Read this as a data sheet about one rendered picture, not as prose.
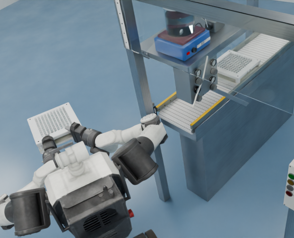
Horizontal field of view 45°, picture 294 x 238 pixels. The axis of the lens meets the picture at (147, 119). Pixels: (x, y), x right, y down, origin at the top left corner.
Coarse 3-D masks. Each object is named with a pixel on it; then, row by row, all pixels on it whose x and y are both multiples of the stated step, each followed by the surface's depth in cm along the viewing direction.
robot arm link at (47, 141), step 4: (44, 136) 175; (48, 136) 175; (44, 140) 174; (48, 140) 174; (52, 140) 175; (44, 144) 173; (48, 144) 173; (52, 144) 173; (44, 148) 172; (48, 148) 172; (52, 148) 171; (44, 152) 170; (48, 152) 169; (56, 152) 170; (60, 152) 173; (44, 156) 168
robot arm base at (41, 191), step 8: (16, 192) 125; (24, 192) 125; (32, 192) 127; (40, 192) 129; (40, 200) 128; (40, 208) 128; (40, 216) 128; (48, 216) 128; (48, 224) 127; (16, 232) 123; (24, 232) 122; (32, 232) 123
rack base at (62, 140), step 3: (66, 135) 188; (69, 135) 188; (57, 138) 187; (60, 138) 187; (63, 138) 187; (66, 138) 186; (69, 138) 187; (72, 138) 187; (54, 141) 186; (57, 141) 186; (60, 141) 185; (63, 141) 186; (66, 141) 186; (57, 144) 185; (39, 150) 183; (42, 150) 183
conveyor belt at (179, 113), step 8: (224, 88) 224; (208, 96) 220; (216, 96) 219; (176, 104) 219; (184, 104) 218; (192, 104) 217; (200, 104) 215; (208, 104) 214; (160, 112) 216; (168, 112) 215; (176, 112) 213; (184, 112) 212; (192, 112) 211; (200, 112) 210; (168, 120) 212; (176, 120) 208; (184, 120) 207; (192, 120) 206; (184, 128) 204
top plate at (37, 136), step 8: (64, 104) 202; (48, 112) 198; (56, 112) 197; (72, 112) 195; (32, 120) 195; (56, 120) 192; (72, 120) 189; (32, 128) 190; (48, 128) 187; (56, 128) 186; (64, 128) 185; (40, 136) 183; (56, 136) 182; (40, 144) 180
